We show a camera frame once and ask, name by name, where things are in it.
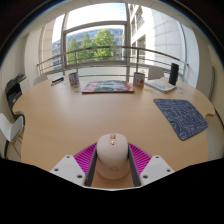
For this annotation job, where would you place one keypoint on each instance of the black cylinder speaker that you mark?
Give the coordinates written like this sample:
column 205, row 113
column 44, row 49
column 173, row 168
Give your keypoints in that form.
column 173, row 74

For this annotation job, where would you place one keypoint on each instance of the white and blue mug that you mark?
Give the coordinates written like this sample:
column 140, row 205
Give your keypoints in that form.
column 73, row 80

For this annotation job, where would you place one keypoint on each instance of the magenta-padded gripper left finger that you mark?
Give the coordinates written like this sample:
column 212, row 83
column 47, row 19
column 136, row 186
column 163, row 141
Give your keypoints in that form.
column 68, row 168

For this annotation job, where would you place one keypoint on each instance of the white mug with apple print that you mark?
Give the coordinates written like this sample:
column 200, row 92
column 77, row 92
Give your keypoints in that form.
column 138, row 80

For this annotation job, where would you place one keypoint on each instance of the white chair with wooden legs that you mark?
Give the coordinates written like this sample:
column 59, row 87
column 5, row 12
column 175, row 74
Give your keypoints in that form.
column 10, row 128

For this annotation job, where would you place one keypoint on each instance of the blue patterned mouse pad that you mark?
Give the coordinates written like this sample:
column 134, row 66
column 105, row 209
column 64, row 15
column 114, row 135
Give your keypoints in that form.
column 181, row 116

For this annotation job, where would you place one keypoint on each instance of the green tree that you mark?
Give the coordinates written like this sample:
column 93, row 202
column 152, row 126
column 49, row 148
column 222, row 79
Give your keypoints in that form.
column 100, row 41

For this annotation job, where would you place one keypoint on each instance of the red magazine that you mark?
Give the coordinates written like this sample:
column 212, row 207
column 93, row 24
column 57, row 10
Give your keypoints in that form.
column 106, row 86

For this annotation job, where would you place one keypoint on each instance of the white computer mouse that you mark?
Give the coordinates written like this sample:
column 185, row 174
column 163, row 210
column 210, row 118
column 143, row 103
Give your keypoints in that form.
column 112, row 156

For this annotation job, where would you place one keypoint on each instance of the light blue picture book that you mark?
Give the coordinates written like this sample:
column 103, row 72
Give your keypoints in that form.
column 161, row 85

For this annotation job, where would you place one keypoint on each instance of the blue marker pen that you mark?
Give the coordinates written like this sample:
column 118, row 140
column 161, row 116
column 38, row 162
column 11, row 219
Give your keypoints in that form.
column 57, row 81

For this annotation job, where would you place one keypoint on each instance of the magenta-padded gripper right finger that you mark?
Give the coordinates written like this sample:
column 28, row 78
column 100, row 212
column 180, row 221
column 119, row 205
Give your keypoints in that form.
column 155, row 168

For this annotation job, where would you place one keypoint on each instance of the grey metal balcony railing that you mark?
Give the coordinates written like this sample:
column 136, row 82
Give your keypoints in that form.
column 110, row 48

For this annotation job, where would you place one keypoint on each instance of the black printer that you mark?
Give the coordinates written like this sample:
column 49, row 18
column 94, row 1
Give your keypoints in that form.
column 13, row 90

